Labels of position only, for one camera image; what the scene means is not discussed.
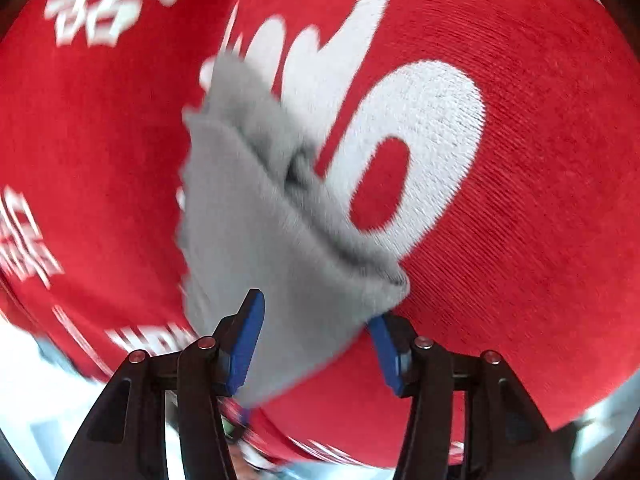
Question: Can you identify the grey knit sweater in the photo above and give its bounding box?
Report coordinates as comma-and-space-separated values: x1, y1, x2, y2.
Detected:
177, 55, 412, 408

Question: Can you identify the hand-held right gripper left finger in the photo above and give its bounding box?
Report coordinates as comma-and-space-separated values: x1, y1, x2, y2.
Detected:
55, 288, 266, 480

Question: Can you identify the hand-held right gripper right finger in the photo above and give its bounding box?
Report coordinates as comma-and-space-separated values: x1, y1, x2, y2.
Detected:
367, 312, 576, 480

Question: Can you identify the red printed blanket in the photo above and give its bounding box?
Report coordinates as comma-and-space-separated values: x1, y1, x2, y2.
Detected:
0, 0, 640, 467

